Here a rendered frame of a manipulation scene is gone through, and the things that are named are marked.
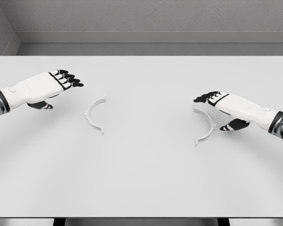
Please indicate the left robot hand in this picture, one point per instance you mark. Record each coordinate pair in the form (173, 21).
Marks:
(46, 86)

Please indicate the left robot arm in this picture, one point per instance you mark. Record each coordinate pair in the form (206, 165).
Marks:
(7, 99)

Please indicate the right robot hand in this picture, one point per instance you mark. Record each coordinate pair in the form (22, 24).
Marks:
(235, 106)

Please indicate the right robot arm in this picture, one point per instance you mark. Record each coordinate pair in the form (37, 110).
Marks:
(277, 122)

